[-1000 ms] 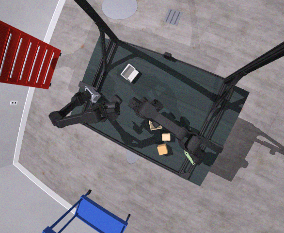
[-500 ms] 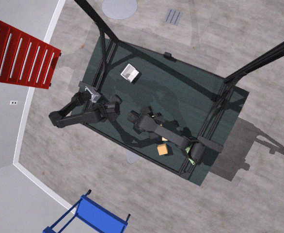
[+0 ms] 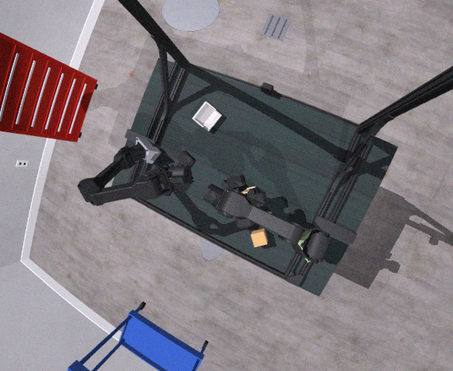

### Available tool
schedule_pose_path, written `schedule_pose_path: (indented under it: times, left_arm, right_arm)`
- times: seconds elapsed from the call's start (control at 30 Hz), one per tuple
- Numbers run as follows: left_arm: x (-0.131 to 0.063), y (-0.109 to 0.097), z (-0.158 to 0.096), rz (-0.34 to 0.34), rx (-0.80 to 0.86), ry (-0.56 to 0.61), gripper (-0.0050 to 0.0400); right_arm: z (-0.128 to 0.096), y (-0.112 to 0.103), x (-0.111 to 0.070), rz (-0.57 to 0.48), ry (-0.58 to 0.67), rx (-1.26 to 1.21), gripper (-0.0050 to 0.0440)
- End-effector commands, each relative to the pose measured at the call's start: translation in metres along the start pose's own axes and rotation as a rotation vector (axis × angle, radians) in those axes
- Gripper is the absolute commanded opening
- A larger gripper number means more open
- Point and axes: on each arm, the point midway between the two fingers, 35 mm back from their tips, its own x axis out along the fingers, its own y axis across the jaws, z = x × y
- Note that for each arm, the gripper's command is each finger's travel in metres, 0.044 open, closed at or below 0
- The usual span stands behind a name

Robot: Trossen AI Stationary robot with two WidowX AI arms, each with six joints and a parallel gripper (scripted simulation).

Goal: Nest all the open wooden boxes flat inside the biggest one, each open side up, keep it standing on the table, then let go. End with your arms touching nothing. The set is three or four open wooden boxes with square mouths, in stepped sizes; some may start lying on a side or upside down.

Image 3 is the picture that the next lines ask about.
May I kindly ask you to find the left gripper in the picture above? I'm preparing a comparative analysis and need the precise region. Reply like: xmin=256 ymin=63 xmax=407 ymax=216
xmin=227 ymin=175 xmax=254 ymax=228

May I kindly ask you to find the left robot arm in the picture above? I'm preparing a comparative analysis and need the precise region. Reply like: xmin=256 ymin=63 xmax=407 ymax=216
xmin=203 ymin=184 xmax=332 ymax=263

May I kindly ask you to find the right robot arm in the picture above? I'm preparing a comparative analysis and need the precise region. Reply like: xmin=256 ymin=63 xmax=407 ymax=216
xmin=77 ymin=142 xmax=194 ymax=206

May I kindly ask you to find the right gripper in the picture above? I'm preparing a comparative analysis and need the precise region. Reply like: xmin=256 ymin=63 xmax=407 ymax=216
xmin=161 ymin=151 xmax=196 ymax=196

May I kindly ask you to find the tan cube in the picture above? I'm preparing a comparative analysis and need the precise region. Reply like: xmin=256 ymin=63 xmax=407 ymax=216
xmin=251 ymin=229 xmax=267 ymax=247

